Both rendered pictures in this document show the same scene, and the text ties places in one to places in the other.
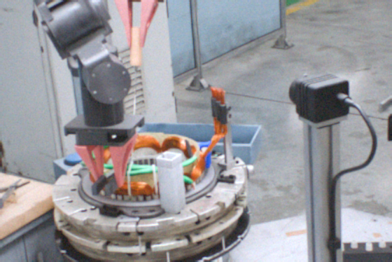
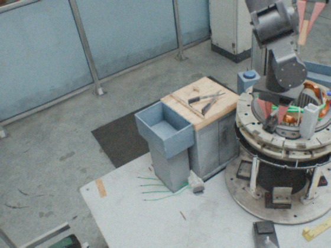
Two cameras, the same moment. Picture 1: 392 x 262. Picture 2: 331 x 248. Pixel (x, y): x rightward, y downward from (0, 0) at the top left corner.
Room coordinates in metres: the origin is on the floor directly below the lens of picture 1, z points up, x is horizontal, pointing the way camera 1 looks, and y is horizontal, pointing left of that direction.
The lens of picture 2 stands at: (0.51, 0.13, 1.67)
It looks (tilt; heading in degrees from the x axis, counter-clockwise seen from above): 40 degrees down; 26
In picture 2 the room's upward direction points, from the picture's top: 10 degrees counter-clockwise
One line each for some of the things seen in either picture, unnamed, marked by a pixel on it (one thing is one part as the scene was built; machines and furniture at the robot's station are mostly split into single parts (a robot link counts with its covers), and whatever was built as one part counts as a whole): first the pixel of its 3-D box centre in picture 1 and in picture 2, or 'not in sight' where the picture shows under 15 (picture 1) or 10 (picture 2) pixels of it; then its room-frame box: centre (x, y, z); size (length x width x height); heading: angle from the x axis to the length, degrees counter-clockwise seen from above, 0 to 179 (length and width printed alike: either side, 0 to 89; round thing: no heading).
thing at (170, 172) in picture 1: (172, 182); (309, 121); (1.17, 0.04, 1.14); 0.03 x 0.03 x 0.09; 58
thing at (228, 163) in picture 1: (225, 136); not in sight; (1.31, -0.05, 1.15); 0.03 x 0.02 x 0.12; 140
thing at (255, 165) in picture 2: not in sight; (255, 171); (1.18, 0.17, 0.91); 0.02 x 0.02 x 0.21
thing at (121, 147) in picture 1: (108, 155); (276, 105); (1.13, 0.13, 1.21); 0.07 x 0.07 x 0.09; 74
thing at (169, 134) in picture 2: not in sight; (168, 151); (1.19, 0.46, 0.92); 0.17 x 0.11 x 0.28; 54
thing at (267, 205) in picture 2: not in sight; (277, 200); (1.16, 0.09, 0.81); 0.08 x 0.05 x 0.02; 100
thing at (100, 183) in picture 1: (99, 185); (266, 121); (1.11, 0.15, 1.17); 0.04 x 0.01 x 0.02; 164
